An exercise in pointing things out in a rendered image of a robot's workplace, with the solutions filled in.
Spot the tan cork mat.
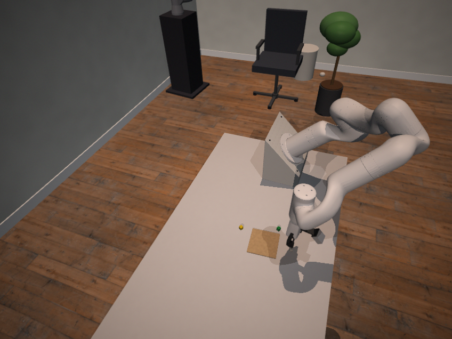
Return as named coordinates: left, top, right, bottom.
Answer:
left=247, top=228, right=280, bottom=259

